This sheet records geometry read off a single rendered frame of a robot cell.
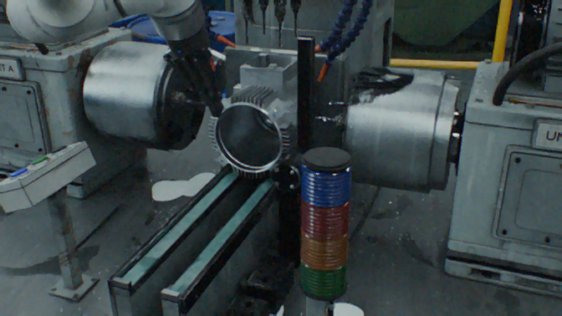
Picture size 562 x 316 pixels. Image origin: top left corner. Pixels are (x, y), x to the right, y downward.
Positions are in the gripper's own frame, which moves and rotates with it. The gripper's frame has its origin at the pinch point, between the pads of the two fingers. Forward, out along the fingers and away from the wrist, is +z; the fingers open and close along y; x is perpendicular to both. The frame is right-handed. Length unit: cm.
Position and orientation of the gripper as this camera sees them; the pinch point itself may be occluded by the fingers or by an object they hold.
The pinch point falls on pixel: (213, 101)
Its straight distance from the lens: 121.9
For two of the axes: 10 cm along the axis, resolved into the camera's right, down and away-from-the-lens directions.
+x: -3.0, 8.0, -5.2
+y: -9.4, -1.4, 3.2
